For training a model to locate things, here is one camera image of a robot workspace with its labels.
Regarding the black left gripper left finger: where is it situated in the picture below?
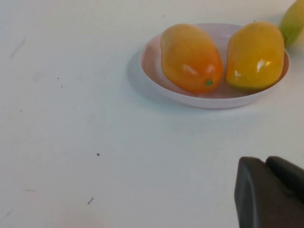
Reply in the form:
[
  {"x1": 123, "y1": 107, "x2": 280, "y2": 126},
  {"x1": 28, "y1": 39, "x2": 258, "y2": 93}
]
[{"x1": 234, "y1": 156, "x2": 304, "y2": 228}]

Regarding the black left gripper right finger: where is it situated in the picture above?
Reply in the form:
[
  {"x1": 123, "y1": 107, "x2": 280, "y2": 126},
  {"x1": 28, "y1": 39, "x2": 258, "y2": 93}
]
[{"x1": 265, "y1": 155, "x2": 304, "y2": 204}]

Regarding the yellow mango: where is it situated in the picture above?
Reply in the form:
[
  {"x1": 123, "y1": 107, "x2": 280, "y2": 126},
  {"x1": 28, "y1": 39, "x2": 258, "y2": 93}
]
[{"x1": 224, "y1": 21, "x2": 285, "y2": 93}]

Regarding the yellow banana green tip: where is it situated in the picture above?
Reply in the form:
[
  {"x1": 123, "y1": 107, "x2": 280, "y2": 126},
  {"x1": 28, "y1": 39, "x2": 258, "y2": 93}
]
[{"x1": 278, "y1": 0, "x2": 304, "y2": 49}]

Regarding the orange mango green stem dot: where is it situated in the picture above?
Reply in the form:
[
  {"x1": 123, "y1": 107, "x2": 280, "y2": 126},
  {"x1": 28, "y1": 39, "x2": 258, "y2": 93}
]
[{"x1": 159, "y1": 23, "x2": 224, "y2": 95}]

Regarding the pink round plate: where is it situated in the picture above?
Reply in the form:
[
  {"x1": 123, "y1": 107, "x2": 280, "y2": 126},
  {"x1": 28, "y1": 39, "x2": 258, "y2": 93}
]
[{"x1": 139, "y1": 22, "x2": 291, "y2": 109}]

